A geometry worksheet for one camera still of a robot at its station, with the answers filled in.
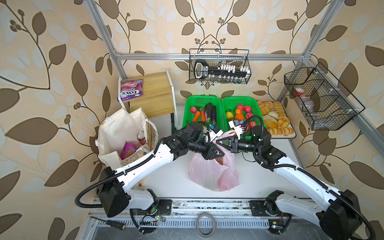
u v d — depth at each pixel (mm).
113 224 694
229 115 1083
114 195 384
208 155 604
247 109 1116
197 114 1107
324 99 752
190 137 557
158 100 1050
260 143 565
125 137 848
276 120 1044
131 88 806
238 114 1073
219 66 808
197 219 683
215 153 676
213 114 1096
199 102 1153
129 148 806
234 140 638
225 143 672
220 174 706
